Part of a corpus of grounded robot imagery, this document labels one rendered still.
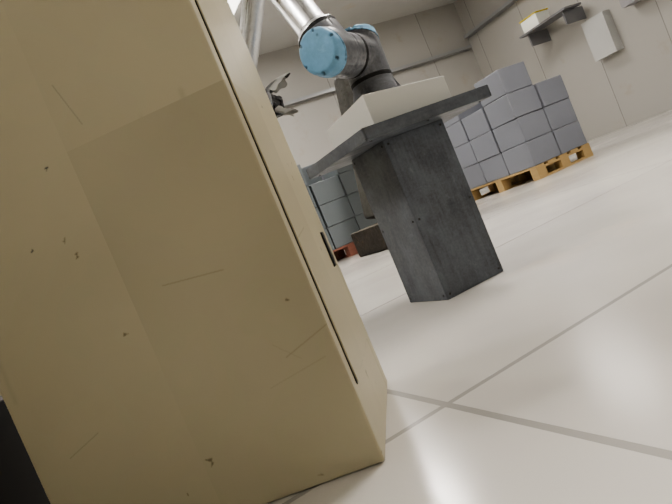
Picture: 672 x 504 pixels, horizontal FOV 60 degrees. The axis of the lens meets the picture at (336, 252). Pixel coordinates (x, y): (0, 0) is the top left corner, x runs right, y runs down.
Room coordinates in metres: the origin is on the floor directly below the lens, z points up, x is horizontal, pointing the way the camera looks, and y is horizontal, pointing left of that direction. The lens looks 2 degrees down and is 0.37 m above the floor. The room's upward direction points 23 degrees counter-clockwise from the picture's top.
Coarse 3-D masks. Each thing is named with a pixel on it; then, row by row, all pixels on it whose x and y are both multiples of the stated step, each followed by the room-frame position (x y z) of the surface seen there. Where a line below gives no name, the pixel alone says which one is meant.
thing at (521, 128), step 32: (512, 96) 5.78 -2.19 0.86; (544, 96) 5.92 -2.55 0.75; (448, 128) 6.72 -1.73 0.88; (480, 128) 6.25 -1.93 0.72; (512, 128) 5.86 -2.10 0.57; (544, 128) 5.88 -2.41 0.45; (576, 128) 6.02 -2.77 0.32; (480, 160) 6.43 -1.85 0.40; (512, 160) 6.00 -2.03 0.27; (544, 160) 5.81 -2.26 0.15; (576, 160) 5.97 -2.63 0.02
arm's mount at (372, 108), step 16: (432, 80) 1.94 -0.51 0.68; (368, 96) 1.84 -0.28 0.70; (384, 96) 1.86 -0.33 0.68; (400, 96) 1.88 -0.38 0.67; (416, 96) 1.91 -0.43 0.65; (432, 96) 1.93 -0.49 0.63; (448, 96) 1.95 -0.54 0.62; (352, 112) 1.92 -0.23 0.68; (368, 112) 1.84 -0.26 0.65; (384, 112) 1.85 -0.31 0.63; (400, 112) 1.88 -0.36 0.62; (336, 128) 2.06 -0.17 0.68; (352, 128) 1.96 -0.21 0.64; (336, 144) 2.10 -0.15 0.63
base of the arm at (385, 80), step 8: (376, 72) 1.99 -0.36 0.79; (384, 72) 2.00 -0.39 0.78; (360, 80) 2.00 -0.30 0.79; (368, 80) 1.99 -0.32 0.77; (376, 80) 1.98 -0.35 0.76; (384, 80) 1.99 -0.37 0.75; (392, 80) 2.00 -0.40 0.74; (352, 88) 2.05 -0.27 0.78; (360, 88) 2.01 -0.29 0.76; (368, 88) 1.98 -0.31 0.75; (376, 88) 1.97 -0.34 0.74; (384, 88) 1.97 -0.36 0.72; (360, 96) 2.00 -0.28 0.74
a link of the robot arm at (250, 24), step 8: (248, 0) 2.23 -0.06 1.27; (256, 0) 2.23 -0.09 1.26; (264, 0) 2.26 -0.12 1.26; (248, 8) 2.24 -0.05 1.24; (256, 8) 2.24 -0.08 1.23; (248, 16) 2.25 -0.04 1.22; (256, 16) 2.25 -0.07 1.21; (240, 24) 2.28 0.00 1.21; (248, 24) 2.25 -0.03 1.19; (256, 24) 2.26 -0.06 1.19; (248, 32) 2.26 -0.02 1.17; (256, 32) 2.27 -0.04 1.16; (248, 40) 2.27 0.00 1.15; (256, 40) 2.28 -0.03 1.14; (248, 48) 2.28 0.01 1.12; (256, 48) 2.30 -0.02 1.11; (256, 56) 2.31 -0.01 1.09; (256, 64) 2.33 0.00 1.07
